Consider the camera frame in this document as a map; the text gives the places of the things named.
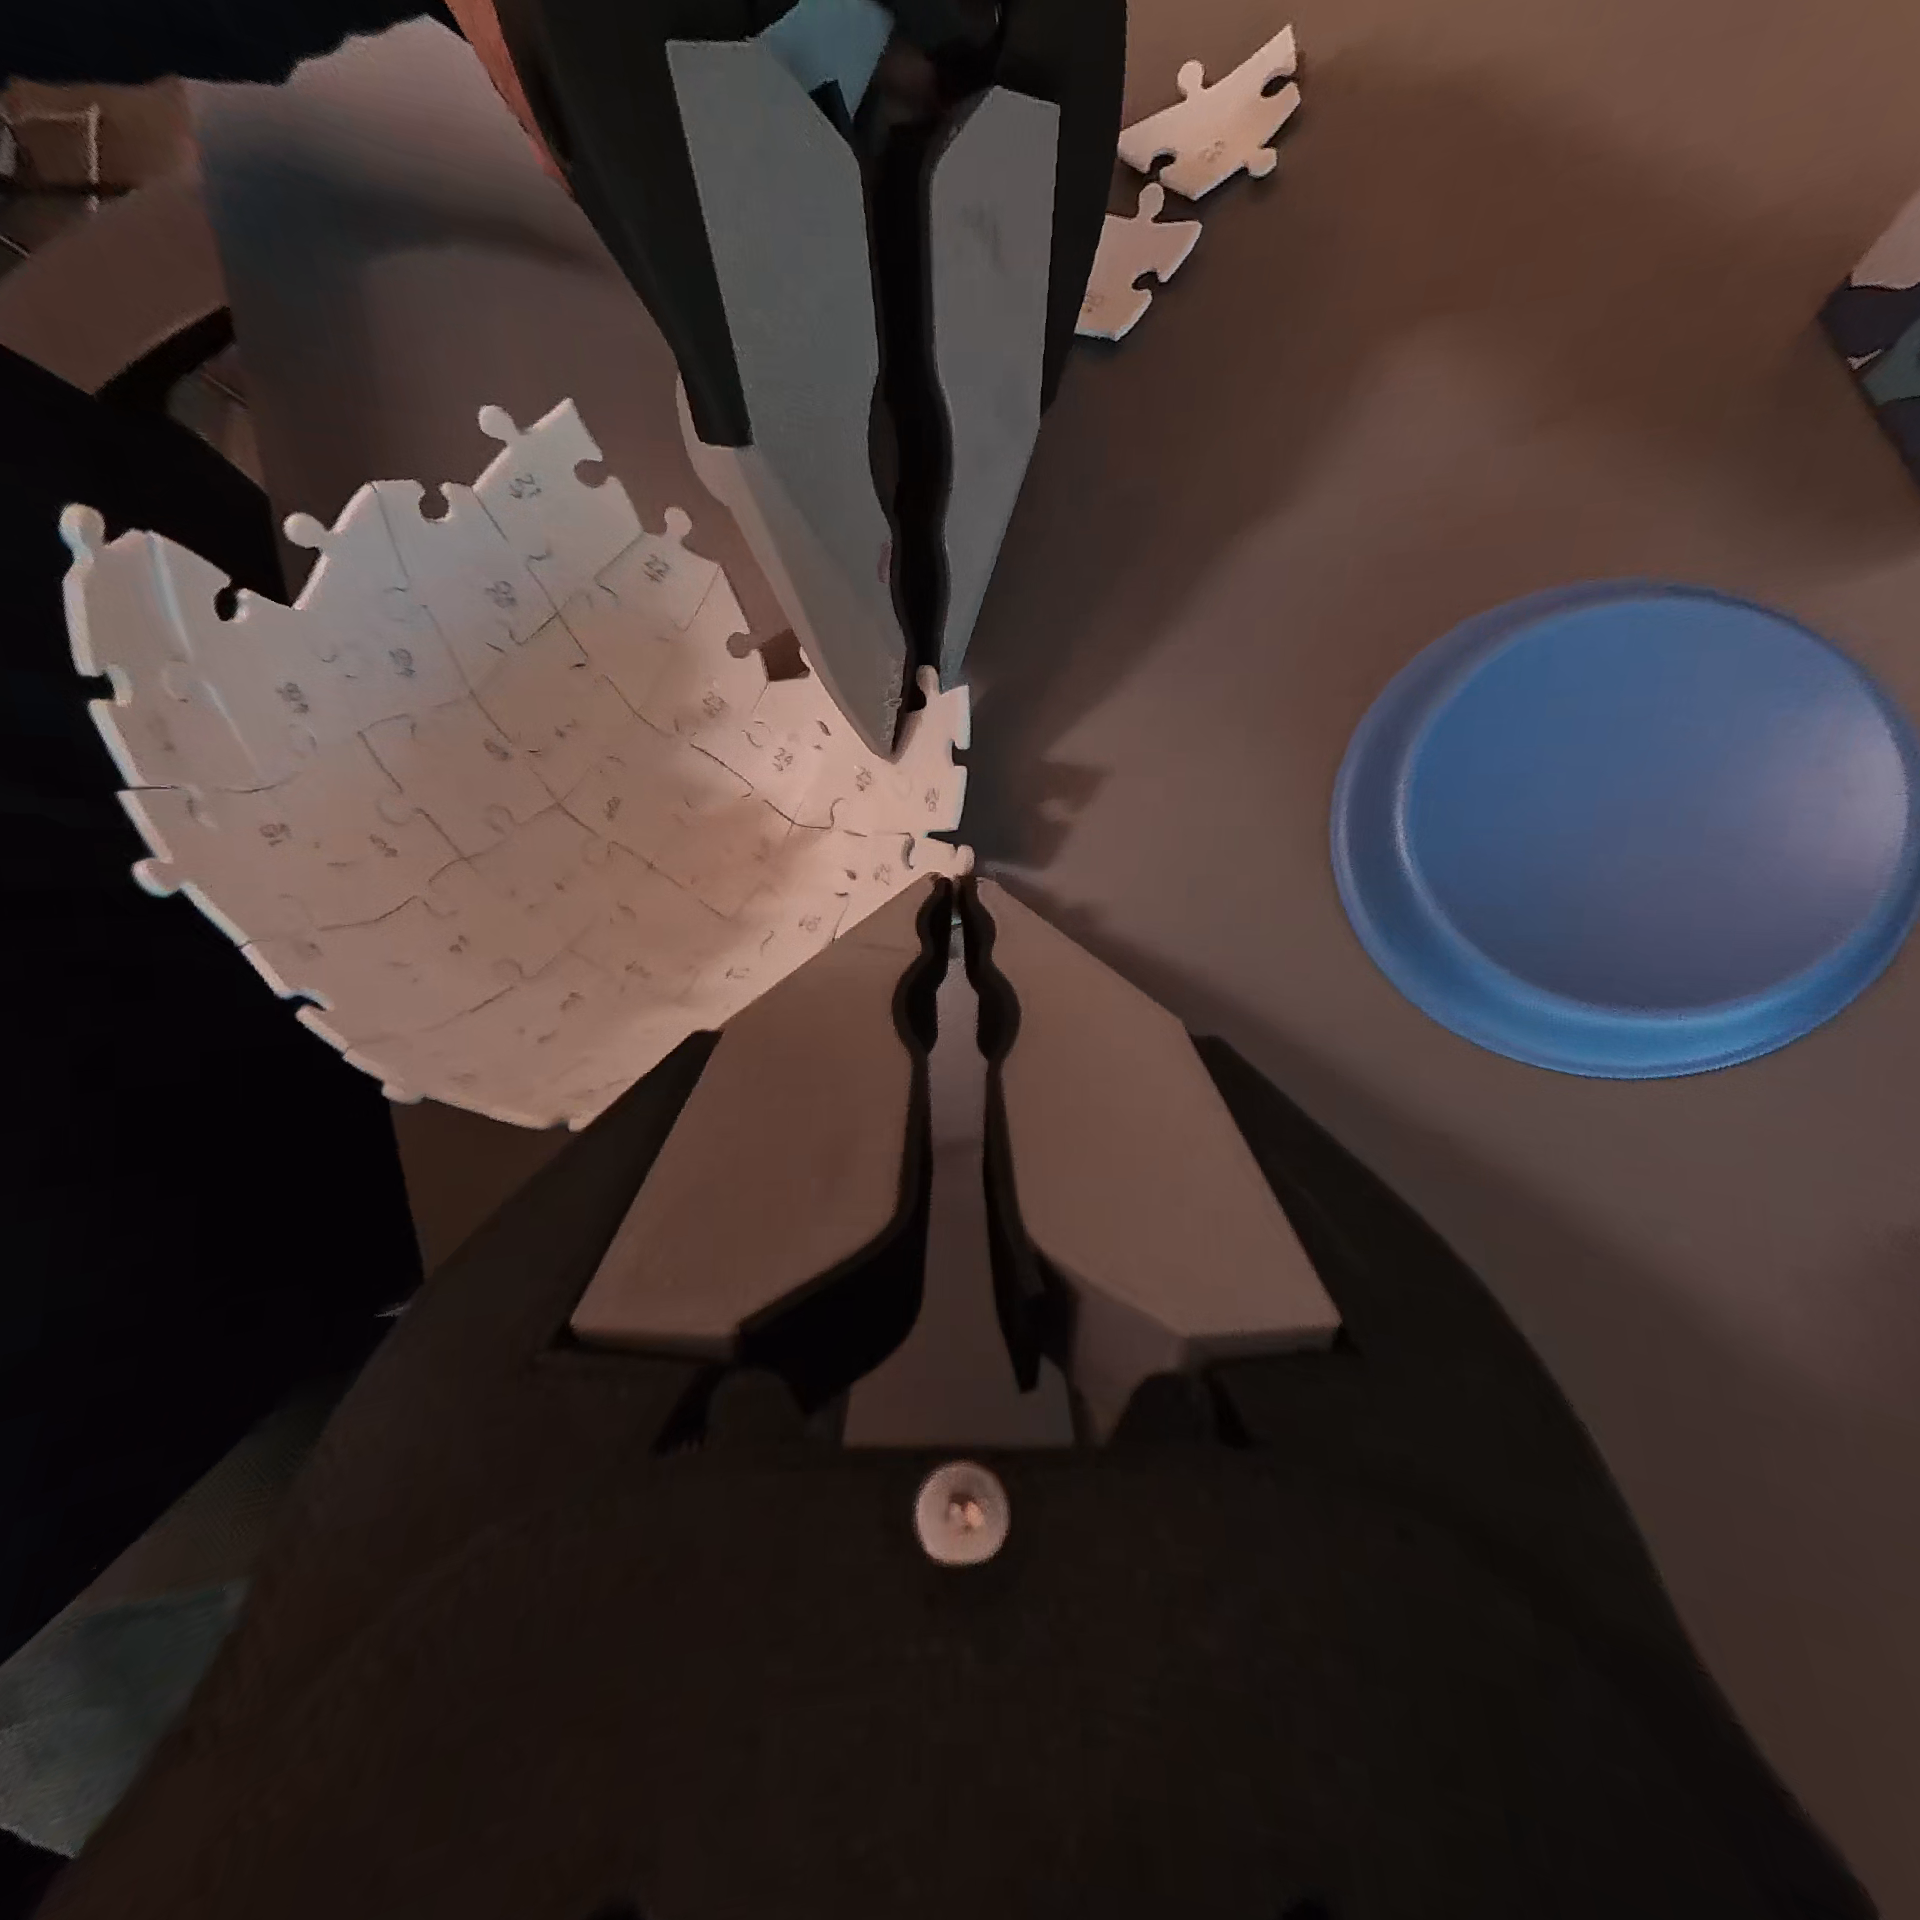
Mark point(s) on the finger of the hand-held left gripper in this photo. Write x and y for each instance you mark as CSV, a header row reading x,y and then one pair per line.
x,y
991,300
797,375

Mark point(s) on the white puzzle piece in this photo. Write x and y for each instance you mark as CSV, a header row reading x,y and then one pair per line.
x,y
1133,271
1215,136

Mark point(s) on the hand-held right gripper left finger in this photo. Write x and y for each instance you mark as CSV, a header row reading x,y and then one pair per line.
x,y
751,1185

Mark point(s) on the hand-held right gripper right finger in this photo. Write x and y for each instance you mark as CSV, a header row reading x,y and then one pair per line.
x,y
1156,1185

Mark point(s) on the printed cardboard puzzle box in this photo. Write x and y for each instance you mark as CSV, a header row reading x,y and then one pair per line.
x,y
1893,346

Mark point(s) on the blue round plastic dish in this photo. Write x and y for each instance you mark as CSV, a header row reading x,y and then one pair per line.
x,y
1636,809

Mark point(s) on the partly built white puzzle ball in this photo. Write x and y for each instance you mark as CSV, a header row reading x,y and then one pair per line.
x,y
525,825

